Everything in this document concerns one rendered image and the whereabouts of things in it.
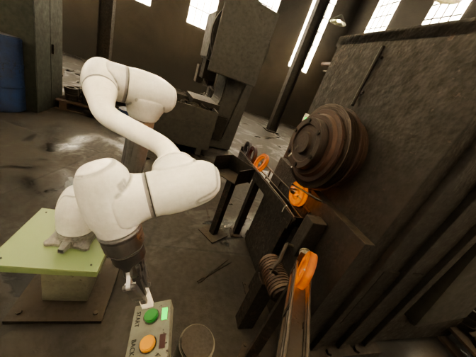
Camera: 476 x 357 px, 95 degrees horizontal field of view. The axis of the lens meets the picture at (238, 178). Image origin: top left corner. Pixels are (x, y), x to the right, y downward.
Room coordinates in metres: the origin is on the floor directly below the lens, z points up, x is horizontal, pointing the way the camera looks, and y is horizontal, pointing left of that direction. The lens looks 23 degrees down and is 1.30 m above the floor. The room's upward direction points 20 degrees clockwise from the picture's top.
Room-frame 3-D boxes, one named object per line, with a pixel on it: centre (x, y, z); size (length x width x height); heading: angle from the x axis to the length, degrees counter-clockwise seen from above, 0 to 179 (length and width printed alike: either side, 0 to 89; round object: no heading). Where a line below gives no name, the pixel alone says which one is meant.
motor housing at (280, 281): (0.89, -0.36, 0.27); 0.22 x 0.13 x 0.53; 21
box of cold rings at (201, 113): (3.56, 1.26, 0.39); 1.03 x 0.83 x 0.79; 115
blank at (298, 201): (1.24, -0.38, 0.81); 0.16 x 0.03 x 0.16; 21
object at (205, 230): (1.64, 0.06, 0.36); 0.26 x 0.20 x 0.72; 56
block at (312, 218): (1.03, -0.47, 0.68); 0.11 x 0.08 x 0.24; 111
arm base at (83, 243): (0.75, 0.65, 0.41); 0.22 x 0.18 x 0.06; 17
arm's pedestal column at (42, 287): (0.77, 0.65, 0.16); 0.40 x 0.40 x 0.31; 20
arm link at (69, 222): (0.78, 0.64, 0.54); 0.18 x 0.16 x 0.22; 131
